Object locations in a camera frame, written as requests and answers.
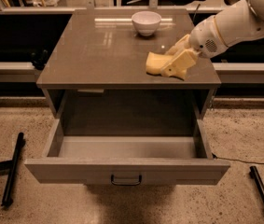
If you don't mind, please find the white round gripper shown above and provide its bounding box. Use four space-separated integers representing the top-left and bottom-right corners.
160 15 228 79

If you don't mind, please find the yellow sponge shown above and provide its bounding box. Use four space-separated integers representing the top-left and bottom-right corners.
146 52 173 76

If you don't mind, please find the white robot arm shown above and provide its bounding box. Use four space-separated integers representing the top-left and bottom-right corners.
160 0 264 79

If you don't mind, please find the grey cabinet with glossy top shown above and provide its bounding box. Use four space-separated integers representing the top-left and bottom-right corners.
37 9 220 136

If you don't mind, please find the open grey top drawer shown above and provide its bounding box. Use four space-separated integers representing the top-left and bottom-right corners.
25 120 230 185

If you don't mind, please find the white bowl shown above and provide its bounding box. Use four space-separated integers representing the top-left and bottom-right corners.
132 11 161 36

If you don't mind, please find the black stand leg left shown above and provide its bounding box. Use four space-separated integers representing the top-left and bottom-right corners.
0 133 25 208

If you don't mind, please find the black cable on floor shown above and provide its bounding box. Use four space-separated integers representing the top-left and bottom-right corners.
212 153 264 166

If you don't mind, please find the black clamp on rail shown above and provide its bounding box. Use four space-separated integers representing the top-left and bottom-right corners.
31 49 49 70

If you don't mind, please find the black drawer handle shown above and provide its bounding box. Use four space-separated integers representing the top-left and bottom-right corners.
110 175 142 187

